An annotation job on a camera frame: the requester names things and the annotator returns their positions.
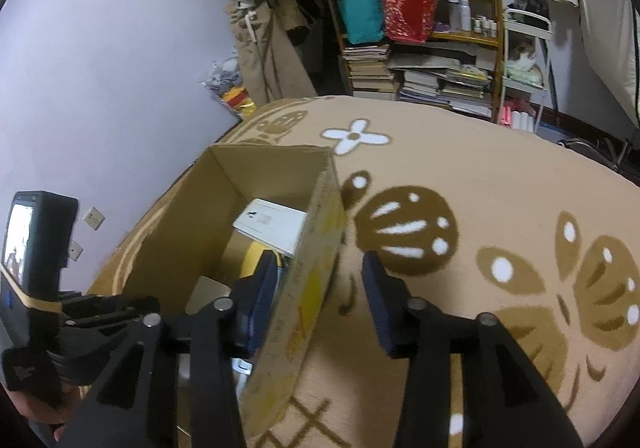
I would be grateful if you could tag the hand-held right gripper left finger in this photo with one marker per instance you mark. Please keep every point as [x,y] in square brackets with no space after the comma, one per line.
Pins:
[265,298]

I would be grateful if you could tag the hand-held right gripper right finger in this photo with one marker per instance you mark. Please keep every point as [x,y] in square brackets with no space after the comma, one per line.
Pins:
[380,308]

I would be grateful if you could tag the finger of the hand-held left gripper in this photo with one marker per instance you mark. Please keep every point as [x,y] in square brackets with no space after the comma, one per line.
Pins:
[105,305]

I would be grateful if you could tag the yellow surfboard-shaped board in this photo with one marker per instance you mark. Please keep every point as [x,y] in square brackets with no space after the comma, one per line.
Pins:
[250,258]

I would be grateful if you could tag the brown cardboard box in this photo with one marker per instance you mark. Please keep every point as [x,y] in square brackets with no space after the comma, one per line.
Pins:
[310,283]

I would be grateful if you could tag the white rectangular box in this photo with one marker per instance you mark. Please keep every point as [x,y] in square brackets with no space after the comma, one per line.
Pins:
[270,225]

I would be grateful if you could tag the person's left hand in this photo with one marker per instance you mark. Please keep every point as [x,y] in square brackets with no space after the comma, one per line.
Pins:
[35,408]

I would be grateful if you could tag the beige printed blanket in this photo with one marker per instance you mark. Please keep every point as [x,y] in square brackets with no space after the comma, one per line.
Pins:
[450,168]

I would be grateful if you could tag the plastic bag of toys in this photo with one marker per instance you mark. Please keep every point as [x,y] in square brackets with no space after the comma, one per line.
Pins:
[230,88]

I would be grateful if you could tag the wide stack of books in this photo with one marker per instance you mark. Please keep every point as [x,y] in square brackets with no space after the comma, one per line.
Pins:
[445,93]

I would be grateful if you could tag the pink and white bottles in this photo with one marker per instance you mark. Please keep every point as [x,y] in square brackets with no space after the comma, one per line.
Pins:
[515,119]

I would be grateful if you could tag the narrow stack of books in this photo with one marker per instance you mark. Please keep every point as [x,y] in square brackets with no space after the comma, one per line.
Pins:
[367,73]

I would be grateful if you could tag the beige hanging coat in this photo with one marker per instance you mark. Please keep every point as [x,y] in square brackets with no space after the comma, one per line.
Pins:
[260,53]

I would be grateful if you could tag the black metal stand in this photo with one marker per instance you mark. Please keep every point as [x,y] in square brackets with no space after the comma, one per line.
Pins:
[600,151]

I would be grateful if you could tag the pale green tissue pack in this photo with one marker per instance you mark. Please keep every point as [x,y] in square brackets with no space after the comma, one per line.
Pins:
[522,71]

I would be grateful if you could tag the teal bag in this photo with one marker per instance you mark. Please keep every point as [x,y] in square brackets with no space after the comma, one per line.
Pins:
[360,11]

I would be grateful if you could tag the red patterned gift bag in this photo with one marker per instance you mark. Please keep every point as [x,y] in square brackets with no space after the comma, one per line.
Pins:
[407,8]

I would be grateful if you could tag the row of small cosmetic bottles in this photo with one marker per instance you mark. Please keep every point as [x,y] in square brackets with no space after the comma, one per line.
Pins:
[485,26]

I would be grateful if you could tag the white bottle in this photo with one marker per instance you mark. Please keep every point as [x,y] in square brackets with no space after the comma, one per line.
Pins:
[465,17]

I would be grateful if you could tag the white metal cart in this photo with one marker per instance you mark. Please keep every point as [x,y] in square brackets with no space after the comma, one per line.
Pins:
[547,53]

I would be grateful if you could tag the dark capped bottle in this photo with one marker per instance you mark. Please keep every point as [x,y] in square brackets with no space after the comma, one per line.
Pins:
[454,11]

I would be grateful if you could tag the dark item on cart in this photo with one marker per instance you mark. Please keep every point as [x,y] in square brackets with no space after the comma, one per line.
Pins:
[530,2]

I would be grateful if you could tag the white padded quilt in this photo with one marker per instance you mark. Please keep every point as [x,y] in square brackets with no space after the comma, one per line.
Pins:
[605,18]

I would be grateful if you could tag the white wall socket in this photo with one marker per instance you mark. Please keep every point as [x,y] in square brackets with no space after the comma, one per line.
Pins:
[93,218]
[75,251]

